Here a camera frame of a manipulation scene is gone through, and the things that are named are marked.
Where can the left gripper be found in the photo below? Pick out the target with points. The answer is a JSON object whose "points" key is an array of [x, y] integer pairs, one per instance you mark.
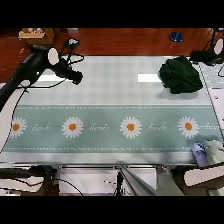
{"points": [[76, 77]]}

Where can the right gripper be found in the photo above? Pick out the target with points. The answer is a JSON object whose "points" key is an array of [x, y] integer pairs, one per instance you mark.
{"points": [[199, 56]]}

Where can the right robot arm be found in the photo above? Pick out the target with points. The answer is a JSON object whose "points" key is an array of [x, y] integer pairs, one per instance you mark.
{"points": [[218, 47]]}

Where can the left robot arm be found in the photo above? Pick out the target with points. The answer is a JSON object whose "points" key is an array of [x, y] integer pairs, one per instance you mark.
{"points": [[32, 64]]}

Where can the dark green garment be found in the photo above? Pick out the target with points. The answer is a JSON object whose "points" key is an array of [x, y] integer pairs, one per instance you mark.
{"points": [[180, 74]]}

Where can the blue round disc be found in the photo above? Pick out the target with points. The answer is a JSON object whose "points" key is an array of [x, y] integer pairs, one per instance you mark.
{"points": [[176, 36]]}

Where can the brown wooden box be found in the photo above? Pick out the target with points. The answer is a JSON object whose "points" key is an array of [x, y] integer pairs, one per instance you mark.
{"points": [[36, 35]]}

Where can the pale green garment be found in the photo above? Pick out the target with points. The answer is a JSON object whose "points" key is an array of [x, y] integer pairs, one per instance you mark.
{"points": [[215, 150]]}

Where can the blue garment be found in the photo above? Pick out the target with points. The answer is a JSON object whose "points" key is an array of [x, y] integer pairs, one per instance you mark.
{"points": [[199, 152]]}

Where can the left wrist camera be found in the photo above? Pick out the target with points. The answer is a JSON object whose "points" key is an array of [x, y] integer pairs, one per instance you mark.
{"points": [[73, 42]]}

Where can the silver frame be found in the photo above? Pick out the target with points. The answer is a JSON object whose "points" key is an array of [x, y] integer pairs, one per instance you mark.
{"points": [[140, 186]]}

